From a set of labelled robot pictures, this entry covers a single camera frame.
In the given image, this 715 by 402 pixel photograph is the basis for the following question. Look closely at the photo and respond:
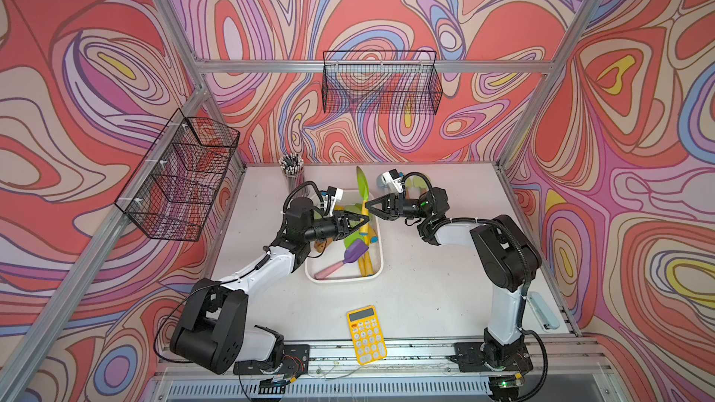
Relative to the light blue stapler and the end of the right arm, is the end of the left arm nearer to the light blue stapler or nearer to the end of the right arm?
the end of the right arm

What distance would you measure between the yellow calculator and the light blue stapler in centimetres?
47

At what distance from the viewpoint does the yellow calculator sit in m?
0.75

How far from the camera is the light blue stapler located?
2.56 feet

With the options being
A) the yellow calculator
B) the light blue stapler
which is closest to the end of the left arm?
the yellow calculator

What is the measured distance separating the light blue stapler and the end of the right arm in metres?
0.41

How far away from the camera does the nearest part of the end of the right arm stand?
718 millimetres

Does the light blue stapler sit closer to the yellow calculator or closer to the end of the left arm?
the yellow calculator

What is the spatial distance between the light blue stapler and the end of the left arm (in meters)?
0.57

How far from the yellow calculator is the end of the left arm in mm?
259

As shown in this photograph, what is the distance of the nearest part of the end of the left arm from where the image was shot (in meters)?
0.65

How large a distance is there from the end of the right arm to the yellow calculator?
29 cm

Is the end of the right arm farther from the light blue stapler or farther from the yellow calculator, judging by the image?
the light blue stapler

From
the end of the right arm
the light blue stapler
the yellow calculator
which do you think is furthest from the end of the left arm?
the light blue stapler

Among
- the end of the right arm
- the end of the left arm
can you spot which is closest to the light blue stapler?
the end of the right arm
